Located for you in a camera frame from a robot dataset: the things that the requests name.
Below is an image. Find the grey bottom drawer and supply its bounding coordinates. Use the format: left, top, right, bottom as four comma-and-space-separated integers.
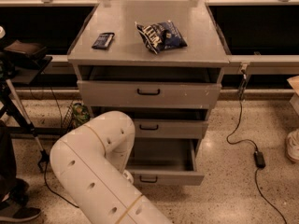
126, 138, 204, 186

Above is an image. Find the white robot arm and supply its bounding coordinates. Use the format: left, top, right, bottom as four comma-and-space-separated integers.
50, 111, 172, 224

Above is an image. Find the grey drawer cabinet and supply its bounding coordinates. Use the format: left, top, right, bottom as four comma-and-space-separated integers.
66, 0, 230, 147

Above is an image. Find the grey top drawer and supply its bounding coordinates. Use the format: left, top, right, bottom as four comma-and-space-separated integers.
78, 80, 221, 108

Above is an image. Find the green snack bag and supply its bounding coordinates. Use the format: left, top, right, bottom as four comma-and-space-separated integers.
72, 103, 90, 128

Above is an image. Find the blue chip bag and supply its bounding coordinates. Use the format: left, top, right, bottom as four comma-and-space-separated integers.
135, 21, 187, 54

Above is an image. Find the small dark blue snack packet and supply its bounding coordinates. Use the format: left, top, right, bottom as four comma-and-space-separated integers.
92, 33, 115, 49

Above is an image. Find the dark box on stand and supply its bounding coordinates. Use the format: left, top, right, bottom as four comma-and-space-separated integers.
4, 40, 47, 60

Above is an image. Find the person in beige clothes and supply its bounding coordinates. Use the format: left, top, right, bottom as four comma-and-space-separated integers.
286, 76, 299, 162

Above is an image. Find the dark sneaker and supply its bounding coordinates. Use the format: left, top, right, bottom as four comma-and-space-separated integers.
0, 200, 41, 223

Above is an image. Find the black wire basket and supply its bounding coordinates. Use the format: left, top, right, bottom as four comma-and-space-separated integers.
59, 102, 75, 136

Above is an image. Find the black power adapter with cable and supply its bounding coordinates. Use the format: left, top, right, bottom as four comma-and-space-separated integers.
226, 68, 288, 224

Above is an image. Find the black floor cable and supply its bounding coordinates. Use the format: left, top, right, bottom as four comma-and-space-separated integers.
43, 161, 80, 209

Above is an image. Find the black camera tripod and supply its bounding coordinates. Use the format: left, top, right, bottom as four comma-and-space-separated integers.
0, 78, 50, 173

